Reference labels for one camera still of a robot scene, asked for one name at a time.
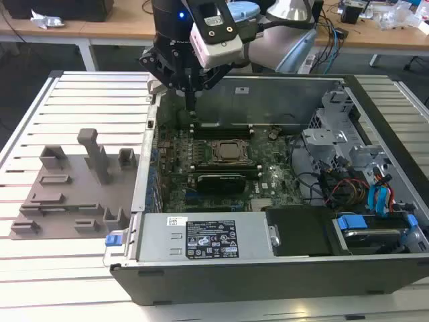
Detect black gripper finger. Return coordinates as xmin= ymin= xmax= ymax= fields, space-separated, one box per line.
xmin=139 ymin=49 xmax=192 ymax=118
xmin=190 ymin=62 xmax=233 ymax=119

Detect black RAM slot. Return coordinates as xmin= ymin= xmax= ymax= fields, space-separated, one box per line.
xmin=190 ymin=166 xmax=263 ymax=173
xmin=192 ymin=127 xmax=253 ymax=135
xmin=189 ymin=162 xmax=261 ymax=168
xmin=192 ymin=133 xmax=254 ymax=140

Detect silver CPU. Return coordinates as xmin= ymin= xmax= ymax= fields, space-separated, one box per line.
xmin=219 ymin=143 xmax=241 ymax=159

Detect metal socket cover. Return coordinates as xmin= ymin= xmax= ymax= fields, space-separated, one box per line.
xmin=210 ymin=138 xmax=250 ymax=163

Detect white power strip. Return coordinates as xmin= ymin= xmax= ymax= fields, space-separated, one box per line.
xmin=297 ymin=54 xmax=316 ymax=74

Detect green motherboard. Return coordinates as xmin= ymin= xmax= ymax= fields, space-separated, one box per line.
xmin=156 ymin=124 xmax=302 ymax=214

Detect black graphics card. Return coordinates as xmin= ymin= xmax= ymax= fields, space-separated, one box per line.
xmin=195 ymin=172 xmax=249 ymax=195

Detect large black box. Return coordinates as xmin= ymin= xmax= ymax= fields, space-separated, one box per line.
xmin=6 ymin=0 xmax=115 ymax=23

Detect crumpled silver foil bag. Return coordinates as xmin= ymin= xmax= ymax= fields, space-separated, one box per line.
xmin=29 ymin=9 xmax=67 ymax=31

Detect tall black box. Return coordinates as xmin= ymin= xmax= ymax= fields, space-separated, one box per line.
xmin=309 ymin=0 xmax=325 ymax=25

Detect silver metal drive cage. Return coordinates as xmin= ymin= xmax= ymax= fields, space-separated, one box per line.
xmin=300 ymin=89 xmax=395 ymax=189

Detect silver heat sink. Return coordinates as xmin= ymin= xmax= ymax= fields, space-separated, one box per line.
xmin=250 ymin=197 xmax=275 ymax=211

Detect grey parts rack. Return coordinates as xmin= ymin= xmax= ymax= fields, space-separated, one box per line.
xmin=10 ymin=127 xmax=141 ymax=241

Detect grey power supply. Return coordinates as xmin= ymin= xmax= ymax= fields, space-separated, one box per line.
xmin=133 ymin=212 xmax=269 ymax=266

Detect blue case latch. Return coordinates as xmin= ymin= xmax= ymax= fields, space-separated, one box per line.
xmin=104 ymin=233 xmax=123 ymax=248

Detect black plastic shroud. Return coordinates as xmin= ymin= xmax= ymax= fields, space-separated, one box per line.
xmin=263 ymin=205 xmax=336 ymax=258

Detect clear plastic bags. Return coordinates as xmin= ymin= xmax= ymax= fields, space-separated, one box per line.
xmin=374 ymin=0 xmax=424 ymax=32

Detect blue disk carrier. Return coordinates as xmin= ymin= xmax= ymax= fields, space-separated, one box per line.
xmin=334 ymin=213 xmax=420 ymax=253

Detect black open PC case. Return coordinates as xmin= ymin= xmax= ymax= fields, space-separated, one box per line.
xmin=102 ymin=72 xmax=429 ymax=308

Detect hard disk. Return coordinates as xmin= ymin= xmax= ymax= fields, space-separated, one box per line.
xmin=341 ymin=229 xmax=403 ymax=256

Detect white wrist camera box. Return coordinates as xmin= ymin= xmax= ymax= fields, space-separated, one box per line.
xmin=188 ymin=0 xmax=244 ymax=68

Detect wooden desk white frame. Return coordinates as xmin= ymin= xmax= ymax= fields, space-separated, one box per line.
xmin=0 ymin=0 xmax=158 ymax=72
xmin=314 ymin=0 xmax=429 ymax=68

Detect black cable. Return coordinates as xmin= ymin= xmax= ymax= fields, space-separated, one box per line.
xmin=288 ymin=133 xmax=324 ymax=206

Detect blue hanging cable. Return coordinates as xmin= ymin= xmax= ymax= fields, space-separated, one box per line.
xmin=329 ymin=19 xmax=339 ymax=73

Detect red yellow wire bundle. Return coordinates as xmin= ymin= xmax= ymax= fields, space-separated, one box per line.
xmin=330 ymin=177 xmax=369 ymax=206

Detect blue flat wire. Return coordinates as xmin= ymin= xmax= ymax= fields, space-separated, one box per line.
xmin=367 ymin=183 xmax=390 ymax=219

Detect orange flat wire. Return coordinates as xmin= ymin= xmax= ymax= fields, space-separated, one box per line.
xmin=384 ymin=173 xmax=397 ymax=213

